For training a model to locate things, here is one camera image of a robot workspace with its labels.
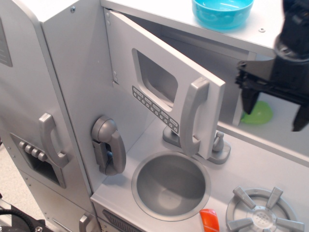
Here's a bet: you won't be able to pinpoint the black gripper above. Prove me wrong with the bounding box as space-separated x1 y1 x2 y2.
236 56 309 132

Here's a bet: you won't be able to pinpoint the grey microwave door handle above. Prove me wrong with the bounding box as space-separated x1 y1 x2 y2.
179 77 209 157

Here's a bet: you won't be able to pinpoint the grey toy microwave door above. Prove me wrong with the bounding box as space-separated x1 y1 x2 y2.
104 9 225 159

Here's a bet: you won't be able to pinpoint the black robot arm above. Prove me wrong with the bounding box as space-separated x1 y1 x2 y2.
236 0 309 131

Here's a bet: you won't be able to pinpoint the green plastic toy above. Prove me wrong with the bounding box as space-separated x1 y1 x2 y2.
240 101 273 125

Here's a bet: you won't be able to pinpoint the grey toy faucet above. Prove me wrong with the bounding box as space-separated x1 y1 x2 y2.
163 127 231 165

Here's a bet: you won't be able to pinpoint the grey toy stove burner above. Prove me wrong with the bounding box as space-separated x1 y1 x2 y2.
225 186 305 232

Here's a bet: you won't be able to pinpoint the blue plastic bowl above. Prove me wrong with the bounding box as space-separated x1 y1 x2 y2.
192 0 254 29

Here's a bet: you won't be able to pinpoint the grey toy kitchen cabinet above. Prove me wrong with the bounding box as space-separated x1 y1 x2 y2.
39 0 309 232

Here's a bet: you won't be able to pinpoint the orange plastic toy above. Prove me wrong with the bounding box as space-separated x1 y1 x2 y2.
199 209 220 232

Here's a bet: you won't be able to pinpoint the grey round sink basin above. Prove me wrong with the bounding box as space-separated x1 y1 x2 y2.
131 151 211 221

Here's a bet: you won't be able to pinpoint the grey toy telephone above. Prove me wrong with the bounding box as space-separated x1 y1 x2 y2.
91 116 126 176

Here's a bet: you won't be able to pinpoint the grey toy ice dispenser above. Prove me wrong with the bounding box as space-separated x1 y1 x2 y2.
10 133 66 189

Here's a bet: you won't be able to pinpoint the grey toy fridge door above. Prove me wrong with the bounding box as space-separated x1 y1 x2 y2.
0 0 95 232

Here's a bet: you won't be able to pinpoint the grey lower door handle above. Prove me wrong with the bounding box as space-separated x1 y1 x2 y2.
79 214 97 232

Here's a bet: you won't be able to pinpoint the grey fridge door handle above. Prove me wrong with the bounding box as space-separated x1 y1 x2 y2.
39 113 69 168

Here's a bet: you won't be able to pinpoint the black cable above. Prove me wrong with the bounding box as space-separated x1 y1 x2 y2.
0 207 34 232

